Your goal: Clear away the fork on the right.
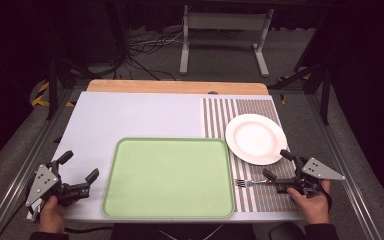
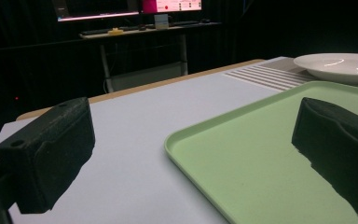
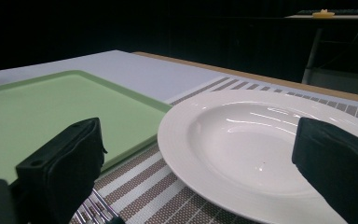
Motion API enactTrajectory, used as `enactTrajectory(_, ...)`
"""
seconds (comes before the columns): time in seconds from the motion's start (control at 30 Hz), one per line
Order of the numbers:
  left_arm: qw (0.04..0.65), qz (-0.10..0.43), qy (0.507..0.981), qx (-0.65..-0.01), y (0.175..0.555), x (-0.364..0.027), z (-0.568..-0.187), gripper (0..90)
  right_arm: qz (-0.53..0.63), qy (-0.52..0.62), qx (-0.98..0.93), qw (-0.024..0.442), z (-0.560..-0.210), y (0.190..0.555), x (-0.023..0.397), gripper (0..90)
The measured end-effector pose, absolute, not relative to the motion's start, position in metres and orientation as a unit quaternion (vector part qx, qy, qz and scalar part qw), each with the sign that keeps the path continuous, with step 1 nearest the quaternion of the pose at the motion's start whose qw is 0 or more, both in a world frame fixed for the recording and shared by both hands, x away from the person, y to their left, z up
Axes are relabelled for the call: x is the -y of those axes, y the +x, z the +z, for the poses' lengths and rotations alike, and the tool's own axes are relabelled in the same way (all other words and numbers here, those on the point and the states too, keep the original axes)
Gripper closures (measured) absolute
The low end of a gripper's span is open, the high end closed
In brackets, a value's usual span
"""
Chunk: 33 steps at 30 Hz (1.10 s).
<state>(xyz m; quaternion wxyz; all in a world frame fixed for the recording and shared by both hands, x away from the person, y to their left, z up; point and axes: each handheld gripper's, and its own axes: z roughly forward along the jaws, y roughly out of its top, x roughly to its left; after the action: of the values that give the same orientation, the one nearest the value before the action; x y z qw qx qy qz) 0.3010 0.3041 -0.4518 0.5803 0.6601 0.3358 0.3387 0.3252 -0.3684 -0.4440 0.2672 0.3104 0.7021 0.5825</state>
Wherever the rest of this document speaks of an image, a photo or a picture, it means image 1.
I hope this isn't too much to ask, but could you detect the aluminium frame rail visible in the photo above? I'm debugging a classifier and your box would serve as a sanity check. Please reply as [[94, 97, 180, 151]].
[[305, 93, 382, 240], [0, 89, 80, 240]]

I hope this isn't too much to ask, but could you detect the black stand leg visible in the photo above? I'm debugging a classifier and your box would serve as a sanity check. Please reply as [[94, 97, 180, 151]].
[[45, 56, 91, 122]]

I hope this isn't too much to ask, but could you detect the black tripod stand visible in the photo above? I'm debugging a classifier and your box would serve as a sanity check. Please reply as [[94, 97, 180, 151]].
[[268, 62, 332, 126]]

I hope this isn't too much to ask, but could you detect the black gripper strap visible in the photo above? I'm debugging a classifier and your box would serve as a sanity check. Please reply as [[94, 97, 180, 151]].
[[325, 188, 334, 214]]

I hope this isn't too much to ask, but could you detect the wooden board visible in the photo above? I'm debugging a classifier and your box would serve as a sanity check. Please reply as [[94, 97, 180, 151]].
[[85, 78, 270, 97]]

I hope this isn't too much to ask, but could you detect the striped grey placemat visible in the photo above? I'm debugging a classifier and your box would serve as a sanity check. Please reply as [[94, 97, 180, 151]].
[[201, 97, 299, 213]]

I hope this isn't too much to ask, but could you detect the black cable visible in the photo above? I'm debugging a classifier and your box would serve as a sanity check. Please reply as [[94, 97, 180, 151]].
[[63, 225, 115, 234]]

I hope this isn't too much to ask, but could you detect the person's right hand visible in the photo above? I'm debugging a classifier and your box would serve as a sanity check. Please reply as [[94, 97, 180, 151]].
[[286, 179, 333, 226]]

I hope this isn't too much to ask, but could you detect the person's dark clothing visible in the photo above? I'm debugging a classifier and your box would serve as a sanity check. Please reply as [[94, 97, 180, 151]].
[[110, 223, 305, 240]]

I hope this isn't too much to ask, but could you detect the silver metal fork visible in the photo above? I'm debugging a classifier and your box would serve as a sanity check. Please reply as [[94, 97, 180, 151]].
[[234, 178, 273, 188]]

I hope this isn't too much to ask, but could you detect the white round plate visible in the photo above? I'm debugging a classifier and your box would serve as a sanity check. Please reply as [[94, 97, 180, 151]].
[[224, 113, 289, 167]]

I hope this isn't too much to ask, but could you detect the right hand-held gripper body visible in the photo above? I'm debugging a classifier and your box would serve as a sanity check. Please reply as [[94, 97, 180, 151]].
[[274, 156, 347, 200]]

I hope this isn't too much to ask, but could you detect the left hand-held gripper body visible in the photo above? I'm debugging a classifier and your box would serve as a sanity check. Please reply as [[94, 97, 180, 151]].
[[24, 160, 92, 222]]

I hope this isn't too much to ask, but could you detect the yellow black floor tape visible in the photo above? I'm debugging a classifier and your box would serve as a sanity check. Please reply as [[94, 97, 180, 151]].
[[30, 81, 76, 109]]

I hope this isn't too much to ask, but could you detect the bundle of floor cables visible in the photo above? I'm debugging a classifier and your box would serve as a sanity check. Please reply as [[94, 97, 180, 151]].
[[113, 28, 185, 82]]

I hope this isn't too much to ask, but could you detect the person's left hand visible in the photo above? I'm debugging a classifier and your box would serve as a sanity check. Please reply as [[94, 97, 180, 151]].
[[37, 194, 82, 235]]

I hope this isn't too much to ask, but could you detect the grey metal stand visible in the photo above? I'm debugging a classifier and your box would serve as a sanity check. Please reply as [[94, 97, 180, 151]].
[[178, 4, 276, 79]]

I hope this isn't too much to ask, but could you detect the light green tray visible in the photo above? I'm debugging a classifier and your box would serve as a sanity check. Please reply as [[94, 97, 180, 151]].
[[101, 136, 237, 220]]

